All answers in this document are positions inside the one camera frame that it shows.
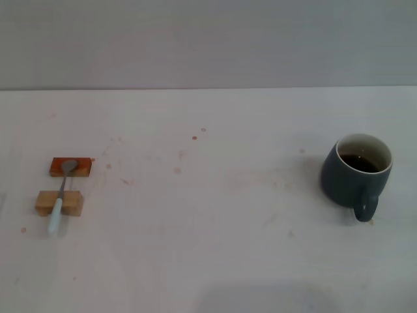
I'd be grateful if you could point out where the grey ceramic coffee cup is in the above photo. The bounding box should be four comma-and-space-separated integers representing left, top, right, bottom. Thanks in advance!
320, 132, 394, 223

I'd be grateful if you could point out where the blue handled metal spoon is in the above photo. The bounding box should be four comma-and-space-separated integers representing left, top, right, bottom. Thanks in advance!
48, 159, 79, 235

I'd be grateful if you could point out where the reddish brown wooden block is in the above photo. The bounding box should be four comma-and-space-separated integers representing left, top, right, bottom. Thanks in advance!
49, 156, 93, 178

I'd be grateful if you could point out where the light notched wooden block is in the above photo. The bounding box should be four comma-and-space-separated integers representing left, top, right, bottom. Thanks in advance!
35, 190, 84, 217

